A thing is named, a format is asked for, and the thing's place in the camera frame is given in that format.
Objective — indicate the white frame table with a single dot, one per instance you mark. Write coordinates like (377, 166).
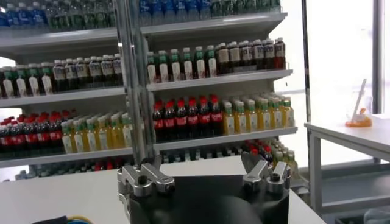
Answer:
(315, 170)

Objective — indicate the black window post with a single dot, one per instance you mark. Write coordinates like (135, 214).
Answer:
(305, 76)

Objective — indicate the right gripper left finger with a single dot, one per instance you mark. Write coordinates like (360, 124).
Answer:
(152, 176)

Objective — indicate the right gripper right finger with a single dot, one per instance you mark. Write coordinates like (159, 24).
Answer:
(259, 173)

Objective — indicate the grey metal shelving unit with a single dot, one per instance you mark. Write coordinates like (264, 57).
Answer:
(213, 80)
(61, 97)

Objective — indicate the dark drink bottle beige label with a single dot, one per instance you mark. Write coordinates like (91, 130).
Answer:
(280, 53)
(258, 54)
(235, 58)
(269, 53)
(246, 56)
(223, 59)

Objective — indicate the cola bottle red cap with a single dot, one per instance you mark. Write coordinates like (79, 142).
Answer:
(18, 139)
(5, 140)
(31, 137)
(192, 119)
(55, 134)
(181, 120)
(204, 118)
(158, 123)
(169, 122)
(44, 136)
(216, 117)

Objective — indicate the yellow juice bottle green label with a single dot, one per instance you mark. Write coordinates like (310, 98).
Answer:
(126, 132)
(240, 120)
(228, 121)
(103, 135)
(288, 114)
(264, 117)
(91, 137)
(252, 119)
(67, 140)
(115, 134)
(79, 138)
(276, 116)

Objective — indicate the orange object with white stick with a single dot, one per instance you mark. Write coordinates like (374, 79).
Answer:
(359, 97)

